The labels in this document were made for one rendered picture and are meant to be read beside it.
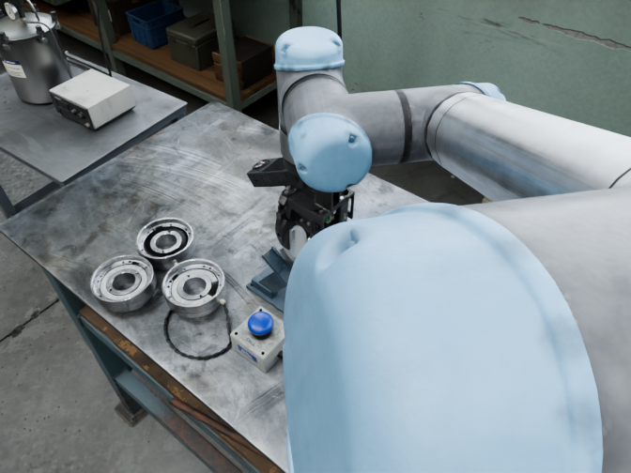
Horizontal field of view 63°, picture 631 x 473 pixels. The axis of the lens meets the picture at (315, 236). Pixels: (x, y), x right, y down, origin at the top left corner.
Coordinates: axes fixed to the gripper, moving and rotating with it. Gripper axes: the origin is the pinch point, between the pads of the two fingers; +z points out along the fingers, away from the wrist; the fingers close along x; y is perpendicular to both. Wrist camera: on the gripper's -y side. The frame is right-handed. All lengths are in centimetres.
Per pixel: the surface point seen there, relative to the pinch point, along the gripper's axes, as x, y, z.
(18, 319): -27, -112, 92
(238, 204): 9.5, -25.7, 12.0
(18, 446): -50, -69, 92
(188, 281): -11.7, -16.0, 9.4
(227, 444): -21.3, -1.4, 38.7
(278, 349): -12.1, 5.5, 9.0
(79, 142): 8, -88, 24
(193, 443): -21, -19, 68
